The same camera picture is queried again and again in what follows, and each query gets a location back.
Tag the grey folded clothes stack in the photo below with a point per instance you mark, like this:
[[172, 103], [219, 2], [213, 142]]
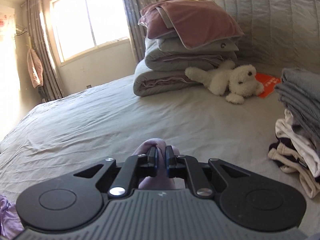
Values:
[[299, 93]]

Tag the orange booklet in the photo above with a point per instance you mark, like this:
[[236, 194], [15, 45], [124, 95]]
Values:
[[268, 82]]

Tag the grey quilted headboard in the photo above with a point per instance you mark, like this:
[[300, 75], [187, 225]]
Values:
[[277, 33]]

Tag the mauve velvet pillow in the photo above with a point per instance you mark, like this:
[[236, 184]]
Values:
[[196, 22]]

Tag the grey folded duvet upper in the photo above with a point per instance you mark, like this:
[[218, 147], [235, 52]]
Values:
[[170, 54]]

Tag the grey folded duvet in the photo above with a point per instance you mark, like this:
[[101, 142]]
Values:
[[148, 82], [170, 54]]

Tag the lilac purple garment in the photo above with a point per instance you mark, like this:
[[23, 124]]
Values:
[[77, 195]]

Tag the left grey curtain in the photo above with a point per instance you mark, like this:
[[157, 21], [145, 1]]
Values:
[[52, 84]]

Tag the white and cream clothes pile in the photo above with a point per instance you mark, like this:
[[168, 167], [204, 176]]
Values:
[[294, 153]]

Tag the grey folded duvet lower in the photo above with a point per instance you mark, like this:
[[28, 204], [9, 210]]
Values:
[[148, 82]]

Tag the grey bed sheet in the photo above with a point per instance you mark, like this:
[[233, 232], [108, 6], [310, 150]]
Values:
[[61, 136]]

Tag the bright window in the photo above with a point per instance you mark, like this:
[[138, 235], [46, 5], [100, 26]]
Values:
[[80, 26]]

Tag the pink hanging garment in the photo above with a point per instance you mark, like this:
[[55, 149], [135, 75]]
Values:
[[35, 68]]

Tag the white plush dog toy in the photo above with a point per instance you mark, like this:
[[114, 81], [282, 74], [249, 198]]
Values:
[[238, 81]]

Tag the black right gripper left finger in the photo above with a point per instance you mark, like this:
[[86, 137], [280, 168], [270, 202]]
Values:
[[117, 180]]

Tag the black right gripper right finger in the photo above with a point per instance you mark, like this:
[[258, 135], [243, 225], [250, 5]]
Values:
[[202, 179]]

